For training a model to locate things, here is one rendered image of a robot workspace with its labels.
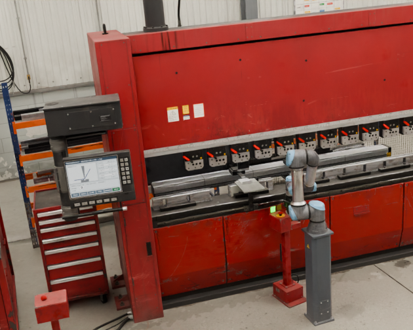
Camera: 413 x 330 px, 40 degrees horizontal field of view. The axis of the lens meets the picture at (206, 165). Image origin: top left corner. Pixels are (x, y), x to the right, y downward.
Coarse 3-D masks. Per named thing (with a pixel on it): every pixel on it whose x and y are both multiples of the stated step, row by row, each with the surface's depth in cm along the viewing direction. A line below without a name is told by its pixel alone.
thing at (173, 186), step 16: (384, 144) 551; (320, 160) 526; (336, 160) 531; (352, 160) 536; (192, 176) 510; (208, 176) 506; (224, 176) 506; (256, 176) 514; (272, 176) 518; (160, 192) 494; (176, 192) 499
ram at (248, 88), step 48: (192, 48) 446; (240, 48) 448; (288, 48) 458; (336, 48) 469; (384, 48) 480; (144, 96) 439; (192, 96) 449; (240, 96) 460; (288, 96) 471; (336, 96) 482; (384, 96) 494; (144, 144) 451
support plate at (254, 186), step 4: (252, 180) 483; (236, 184) 479; (240, 184) 477; (248, 184) 475; (252, 184) 474; (256, 184) 474; (260, 184) 473; (240, 188) 469; (244, 188) 467; (248, 188) 467; (252, 188) 466; (256, 188) 465; (260, 188) 464; (264, 188) 464; (244, 192) 460
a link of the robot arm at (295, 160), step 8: (288, 152) 416; (296, 152) 414; (304, 152) 414; (288, 160) 414; (296, 160) 413; (304, 160) 414; (296, 168) 415; (296, 176) 418; (296, 184) 419; (296, 192) 421; (296, 200) 422; (288, 208) 431; (296, 208) 422; (304, 208) 423; (296, 216) 423; (304, 216) 424
